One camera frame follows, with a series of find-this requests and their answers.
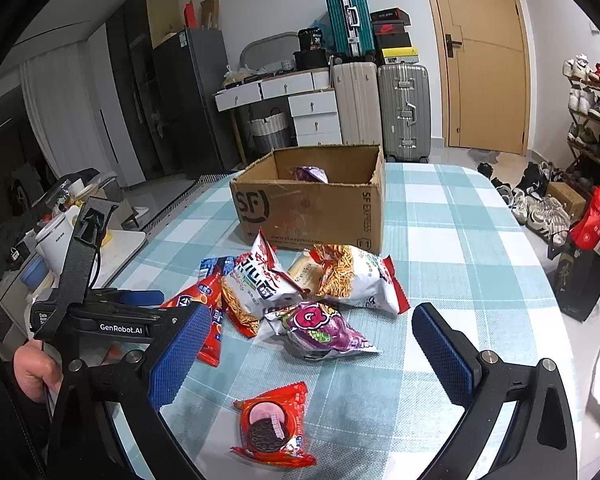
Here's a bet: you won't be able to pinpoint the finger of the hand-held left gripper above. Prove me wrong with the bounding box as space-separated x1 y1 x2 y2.
112 289 165 307

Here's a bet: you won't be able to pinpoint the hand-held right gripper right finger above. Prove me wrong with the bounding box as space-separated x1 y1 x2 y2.
412 302 579 480

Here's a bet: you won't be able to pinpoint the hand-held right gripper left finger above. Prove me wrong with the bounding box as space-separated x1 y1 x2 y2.
45 302 213 480

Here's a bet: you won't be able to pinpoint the red and blue cookie packet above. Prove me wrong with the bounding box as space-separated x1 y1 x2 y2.
161 256 237 367

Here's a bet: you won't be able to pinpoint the white fried noodle snack bag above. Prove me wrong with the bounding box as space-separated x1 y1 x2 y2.
221 229 307 337
314 243 411 316

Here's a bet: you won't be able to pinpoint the red chocolate cookie packet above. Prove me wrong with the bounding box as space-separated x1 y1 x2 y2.
229 381 317 469

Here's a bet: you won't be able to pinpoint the purple and white snack bag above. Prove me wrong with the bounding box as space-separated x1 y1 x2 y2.
264 301 382 362

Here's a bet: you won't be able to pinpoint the brown cardboard box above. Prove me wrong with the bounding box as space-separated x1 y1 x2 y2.
229 144 386 256

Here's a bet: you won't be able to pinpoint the person's left forearm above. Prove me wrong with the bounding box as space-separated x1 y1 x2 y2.
0 375 53 480

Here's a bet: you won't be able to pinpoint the person's left hand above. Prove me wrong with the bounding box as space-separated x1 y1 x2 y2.
12 344 64 404

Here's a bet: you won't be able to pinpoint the white jar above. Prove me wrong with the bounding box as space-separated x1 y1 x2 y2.
34 212 79 277

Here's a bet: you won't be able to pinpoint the blue checked tablecloth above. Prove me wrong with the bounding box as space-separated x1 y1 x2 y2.
95 162 582 480

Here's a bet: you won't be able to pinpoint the pale bread packet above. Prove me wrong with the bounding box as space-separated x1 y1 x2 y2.
287 255 327 297

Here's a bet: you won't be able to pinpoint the black gift bag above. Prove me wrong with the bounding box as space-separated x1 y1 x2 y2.
552 244 600 324

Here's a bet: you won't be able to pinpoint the white curtain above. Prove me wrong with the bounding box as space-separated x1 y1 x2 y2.
19 52 106 182

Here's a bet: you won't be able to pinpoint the white tall cabinet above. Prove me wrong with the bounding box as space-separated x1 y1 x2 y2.
87 22 147 189

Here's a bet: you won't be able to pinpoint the group of shoes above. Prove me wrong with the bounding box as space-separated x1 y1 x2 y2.
477 159 577 247

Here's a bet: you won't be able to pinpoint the dark and wood wardrobe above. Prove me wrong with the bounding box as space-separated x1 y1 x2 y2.
104 0 186 182

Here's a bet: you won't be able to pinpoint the small cardboard box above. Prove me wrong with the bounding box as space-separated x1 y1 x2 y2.
546 181 587 221

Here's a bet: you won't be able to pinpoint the dark refrigerator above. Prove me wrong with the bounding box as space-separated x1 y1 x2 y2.
152 27 231 179

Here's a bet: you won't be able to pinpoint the red shopping bag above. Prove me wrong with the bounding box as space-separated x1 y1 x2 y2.
569 185 600 264

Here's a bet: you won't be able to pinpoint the grey floor mat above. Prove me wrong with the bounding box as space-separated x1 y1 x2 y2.
467 147 501 164

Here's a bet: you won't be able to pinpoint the small purple snack packet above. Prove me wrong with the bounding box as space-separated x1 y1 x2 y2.
291 165 329 184

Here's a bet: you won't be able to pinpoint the white laundry basket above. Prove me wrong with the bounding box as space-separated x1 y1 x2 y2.
249 112 294 154

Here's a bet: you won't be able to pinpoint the grey hard suitcase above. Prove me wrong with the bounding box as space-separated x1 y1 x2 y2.
377 63 432 164

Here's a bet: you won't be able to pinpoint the white drawer desk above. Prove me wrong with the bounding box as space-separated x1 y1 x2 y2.
214 67 344 147

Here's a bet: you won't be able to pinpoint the cream hard suitcase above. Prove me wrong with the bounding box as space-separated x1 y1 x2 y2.
331 59 385 147

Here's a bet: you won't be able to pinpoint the flat cardboard piece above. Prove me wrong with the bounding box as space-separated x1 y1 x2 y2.
199 0 221 31

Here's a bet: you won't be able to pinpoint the shoe rack with shoes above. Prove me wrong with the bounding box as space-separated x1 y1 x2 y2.
562 52 600 182

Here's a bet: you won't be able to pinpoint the black storage box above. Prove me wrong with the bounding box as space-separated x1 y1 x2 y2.
293 49 331 71

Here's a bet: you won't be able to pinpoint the wooden door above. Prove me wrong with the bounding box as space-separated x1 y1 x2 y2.
419 0 531 156

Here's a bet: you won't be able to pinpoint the yellow and black box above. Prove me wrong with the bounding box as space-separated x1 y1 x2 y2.
379 46 420 66

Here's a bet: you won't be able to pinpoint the black tub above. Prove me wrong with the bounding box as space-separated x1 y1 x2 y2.
297 28 327 52

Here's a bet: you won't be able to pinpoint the black shoe box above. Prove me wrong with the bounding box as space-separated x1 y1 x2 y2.
369 8 411 27

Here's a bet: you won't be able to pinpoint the teal hard suitcase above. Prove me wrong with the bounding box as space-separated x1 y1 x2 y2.
323 0 377 59

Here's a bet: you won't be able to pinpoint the black cable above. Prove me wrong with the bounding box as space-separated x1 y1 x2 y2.
91 244 104 292

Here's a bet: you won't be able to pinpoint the grey rounded frame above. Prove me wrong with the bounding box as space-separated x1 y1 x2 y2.
239 32 301 69

